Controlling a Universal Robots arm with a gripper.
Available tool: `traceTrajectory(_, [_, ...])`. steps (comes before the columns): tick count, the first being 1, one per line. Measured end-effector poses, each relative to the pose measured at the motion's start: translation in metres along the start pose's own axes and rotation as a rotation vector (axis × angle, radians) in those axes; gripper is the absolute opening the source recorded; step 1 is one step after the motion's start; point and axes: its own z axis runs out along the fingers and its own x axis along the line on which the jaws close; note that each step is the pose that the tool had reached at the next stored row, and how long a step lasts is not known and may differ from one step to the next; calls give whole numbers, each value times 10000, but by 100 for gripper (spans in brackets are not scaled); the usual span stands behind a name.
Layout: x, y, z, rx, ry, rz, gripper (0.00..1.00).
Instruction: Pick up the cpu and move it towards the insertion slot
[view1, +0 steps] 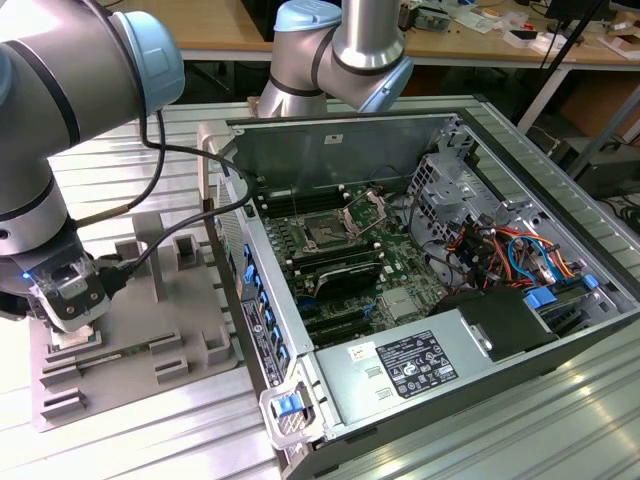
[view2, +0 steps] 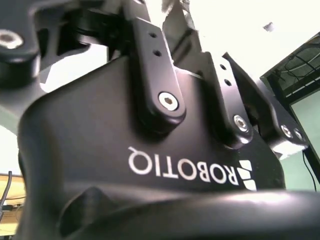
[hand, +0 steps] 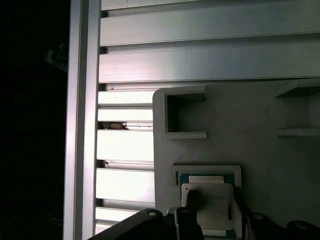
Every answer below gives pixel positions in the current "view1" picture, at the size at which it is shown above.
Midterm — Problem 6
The silver CPU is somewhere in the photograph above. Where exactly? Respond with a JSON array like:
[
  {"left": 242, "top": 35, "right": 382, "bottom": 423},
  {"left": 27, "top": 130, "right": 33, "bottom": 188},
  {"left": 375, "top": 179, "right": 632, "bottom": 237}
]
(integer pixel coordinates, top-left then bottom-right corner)
[{"left": 52, "top": 327, "right": 104, "bottom": 352}]

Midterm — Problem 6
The black RAM slot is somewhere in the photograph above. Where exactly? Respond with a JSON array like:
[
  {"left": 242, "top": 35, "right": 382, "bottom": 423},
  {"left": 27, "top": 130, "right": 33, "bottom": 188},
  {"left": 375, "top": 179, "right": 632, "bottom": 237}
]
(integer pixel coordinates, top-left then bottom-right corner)
[
  {"left": 262, "top": 194, "right": 347, "bottom": 216},
  {"left": 293, "top": 250, "right": 380, "bottom": 274},
  {"left": 259, "top": 185, "right": 345, "bottom": 204},
  {"left": 290, "top": 240, "right": 377, "bottom": 259}
]

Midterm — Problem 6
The CPU socket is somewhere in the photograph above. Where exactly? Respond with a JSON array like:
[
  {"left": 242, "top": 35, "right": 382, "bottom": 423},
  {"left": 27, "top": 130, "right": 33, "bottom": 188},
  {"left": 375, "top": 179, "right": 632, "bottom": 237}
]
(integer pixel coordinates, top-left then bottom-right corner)
[{"left": 299, "top": 212, "right": 366, "bottom": 251}]

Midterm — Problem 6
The black expansion slot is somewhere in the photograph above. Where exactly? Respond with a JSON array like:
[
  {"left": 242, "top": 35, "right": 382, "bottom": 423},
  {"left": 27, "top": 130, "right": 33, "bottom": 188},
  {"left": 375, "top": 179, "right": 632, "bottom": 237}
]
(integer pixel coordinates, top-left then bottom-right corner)
[
  {"left": 302, "top": 310, "right": 371, "bottom": 331},
  {"left": 307, "top": 323, "right": 374, "bottom": 347}
]

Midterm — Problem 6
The grey parts rack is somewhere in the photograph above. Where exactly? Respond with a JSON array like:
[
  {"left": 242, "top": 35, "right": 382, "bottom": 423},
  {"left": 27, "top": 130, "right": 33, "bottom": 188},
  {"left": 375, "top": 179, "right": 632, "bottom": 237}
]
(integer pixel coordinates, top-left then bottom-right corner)
[{"left": 29, "top": 212, "right": 241, "bottom": 434}]

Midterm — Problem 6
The green RAM stick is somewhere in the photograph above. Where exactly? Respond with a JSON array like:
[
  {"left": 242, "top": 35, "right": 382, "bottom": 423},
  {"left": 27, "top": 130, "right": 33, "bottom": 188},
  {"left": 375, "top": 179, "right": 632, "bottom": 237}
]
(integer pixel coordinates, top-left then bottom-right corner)
[{"left": 74, "top": 342, "right": 151, "bottom": 371}]

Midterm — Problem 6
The black graphics card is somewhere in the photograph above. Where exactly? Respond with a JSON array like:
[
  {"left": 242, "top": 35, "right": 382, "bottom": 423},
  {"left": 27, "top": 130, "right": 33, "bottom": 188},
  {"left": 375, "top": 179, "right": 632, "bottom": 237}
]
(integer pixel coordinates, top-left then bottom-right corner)
[{"left": 312, "top": 264, "right": 381, "bottom": 301}]

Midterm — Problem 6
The wooden desk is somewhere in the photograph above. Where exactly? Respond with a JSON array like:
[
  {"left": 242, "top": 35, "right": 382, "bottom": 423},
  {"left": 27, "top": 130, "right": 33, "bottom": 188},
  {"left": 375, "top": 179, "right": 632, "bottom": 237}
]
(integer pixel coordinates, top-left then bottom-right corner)
[{"left": 169, "top": 0, "right": 640, "bottom": 71}]

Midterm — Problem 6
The metal socket cover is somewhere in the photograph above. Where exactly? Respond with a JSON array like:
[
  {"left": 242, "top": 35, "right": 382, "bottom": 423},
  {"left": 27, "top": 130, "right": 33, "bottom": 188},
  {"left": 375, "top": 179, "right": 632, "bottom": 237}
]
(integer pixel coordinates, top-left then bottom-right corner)
[{"left": 339, "top": 192, "right": 389, "bottom": 239}]

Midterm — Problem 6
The silver power supply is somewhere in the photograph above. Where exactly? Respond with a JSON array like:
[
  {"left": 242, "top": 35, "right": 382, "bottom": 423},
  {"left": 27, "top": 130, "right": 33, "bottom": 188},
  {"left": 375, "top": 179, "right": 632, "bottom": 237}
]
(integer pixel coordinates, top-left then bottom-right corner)
[{"left": 312, "top": 309, "right": 494, "bottom": 436}]

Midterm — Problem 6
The open PC case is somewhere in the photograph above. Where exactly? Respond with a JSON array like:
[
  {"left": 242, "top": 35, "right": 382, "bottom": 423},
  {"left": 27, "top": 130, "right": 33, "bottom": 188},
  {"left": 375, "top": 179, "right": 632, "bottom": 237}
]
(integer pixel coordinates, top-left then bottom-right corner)
[{"left": 197, "top": 107, "right": 640, "bottom": 480}]

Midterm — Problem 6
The silver chipset heat sink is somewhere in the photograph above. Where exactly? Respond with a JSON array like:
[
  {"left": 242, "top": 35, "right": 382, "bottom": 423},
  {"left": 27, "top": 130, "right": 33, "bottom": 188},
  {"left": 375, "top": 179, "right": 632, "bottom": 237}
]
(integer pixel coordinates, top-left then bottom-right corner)
[{"left": 382, "top": 289, "right": 419, "bottom": 319}]

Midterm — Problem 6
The green motherboard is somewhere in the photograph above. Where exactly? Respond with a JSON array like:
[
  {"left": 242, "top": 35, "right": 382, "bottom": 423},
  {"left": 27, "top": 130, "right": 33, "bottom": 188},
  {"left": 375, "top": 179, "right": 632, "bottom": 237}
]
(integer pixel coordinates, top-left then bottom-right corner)
[{"left": 249, "top": 177, "right": 441, "bottom": 349}]

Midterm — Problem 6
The silver drive cage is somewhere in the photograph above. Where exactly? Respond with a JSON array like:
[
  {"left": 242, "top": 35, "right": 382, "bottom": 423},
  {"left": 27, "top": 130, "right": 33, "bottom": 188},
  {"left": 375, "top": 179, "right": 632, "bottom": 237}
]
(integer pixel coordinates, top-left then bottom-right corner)
[{"left": 407, "top": 152, "right": 501, "bottom": 246}]

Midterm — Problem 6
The small white box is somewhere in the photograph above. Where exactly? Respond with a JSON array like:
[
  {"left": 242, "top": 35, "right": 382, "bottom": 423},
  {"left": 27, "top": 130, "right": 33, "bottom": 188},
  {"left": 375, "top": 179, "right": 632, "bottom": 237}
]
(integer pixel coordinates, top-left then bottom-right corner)
[{"left": 504, "top": 29, "right": 540, "bottom": 50}]

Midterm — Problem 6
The black box under desk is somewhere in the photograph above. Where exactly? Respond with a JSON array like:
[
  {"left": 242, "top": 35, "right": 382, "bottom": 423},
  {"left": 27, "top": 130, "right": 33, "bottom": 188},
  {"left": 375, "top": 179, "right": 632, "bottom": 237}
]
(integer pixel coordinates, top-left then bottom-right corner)
[{"left": 569, "top": 142, "right": 640, "bottom": 199}]

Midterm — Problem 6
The cardboard box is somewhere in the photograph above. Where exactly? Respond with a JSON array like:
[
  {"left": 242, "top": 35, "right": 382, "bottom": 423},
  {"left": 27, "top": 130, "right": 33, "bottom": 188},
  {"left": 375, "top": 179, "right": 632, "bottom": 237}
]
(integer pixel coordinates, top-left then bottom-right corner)
[{"left": 599, "top": 34, "right": 640, "bottom": 59}]

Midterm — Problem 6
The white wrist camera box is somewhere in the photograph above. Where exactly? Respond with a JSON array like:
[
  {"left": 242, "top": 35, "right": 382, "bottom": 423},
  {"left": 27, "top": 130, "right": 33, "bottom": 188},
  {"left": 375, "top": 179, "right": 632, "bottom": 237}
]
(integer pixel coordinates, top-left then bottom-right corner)
[{"left": 29, "top": 259, "right": 112, "bottom": 335}]

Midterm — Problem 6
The thick black cable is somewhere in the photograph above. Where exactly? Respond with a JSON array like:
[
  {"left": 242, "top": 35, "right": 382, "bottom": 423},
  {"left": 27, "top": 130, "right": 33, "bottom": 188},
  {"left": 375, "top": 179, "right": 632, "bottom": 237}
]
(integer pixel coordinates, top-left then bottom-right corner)
[{"left": 97, "top": 107, "right": 254, "bottom": 294}]

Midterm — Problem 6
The black wire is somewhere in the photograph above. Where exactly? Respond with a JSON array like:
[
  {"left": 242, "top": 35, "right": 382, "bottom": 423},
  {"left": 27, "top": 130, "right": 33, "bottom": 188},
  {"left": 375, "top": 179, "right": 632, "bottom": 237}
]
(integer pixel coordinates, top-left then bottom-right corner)
[{"left": 407, "top": 194, "right": 451, "bottom": 251}]

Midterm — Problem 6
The red wire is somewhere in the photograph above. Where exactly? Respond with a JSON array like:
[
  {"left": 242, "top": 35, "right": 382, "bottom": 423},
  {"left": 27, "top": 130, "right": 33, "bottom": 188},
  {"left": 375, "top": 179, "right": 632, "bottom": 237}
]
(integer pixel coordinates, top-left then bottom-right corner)
[{"left": 479, "top": 234, "right": 511, "bottom": 286}]

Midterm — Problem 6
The blue wire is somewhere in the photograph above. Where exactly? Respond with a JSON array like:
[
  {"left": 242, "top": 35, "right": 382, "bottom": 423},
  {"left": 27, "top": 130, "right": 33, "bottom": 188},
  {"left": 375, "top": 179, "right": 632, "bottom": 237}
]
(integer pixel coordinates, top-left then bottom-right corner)
[{"left": 507, "top": 234, "right": 554, "bottom": 294}]

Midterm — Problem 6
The orange wire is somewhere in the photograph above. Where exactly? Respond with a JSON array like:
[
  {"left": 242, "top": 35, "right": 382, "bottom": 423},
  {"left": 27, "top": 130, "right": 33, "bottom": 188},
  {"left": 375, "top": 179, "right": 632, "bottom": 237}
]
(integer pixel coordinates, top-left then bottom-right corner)
[{"left": 499, "top": 227, "right": 584, "bottom": 279}]

